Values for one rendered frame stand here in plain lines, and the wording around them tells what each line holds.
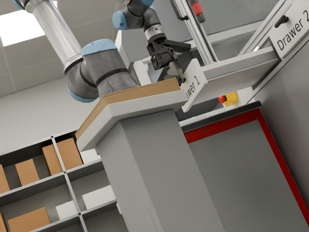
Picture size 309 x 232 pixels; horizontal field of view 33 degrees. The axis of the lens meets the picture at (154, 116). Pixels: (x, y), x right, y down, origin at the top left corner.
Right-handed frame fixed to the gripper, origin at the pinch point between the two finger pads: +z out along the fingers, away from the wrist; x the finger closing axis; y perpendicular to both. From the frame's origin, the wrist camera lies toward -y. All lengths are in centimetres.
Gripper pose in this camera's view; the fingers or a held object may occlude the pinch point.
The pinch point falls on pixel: (181, 81)
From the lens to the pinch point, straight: 204.4
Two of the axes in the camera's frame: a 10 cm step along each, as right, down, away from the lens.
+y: -9.0, 3.0, -3.1
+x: 2.0, -3.5, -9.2
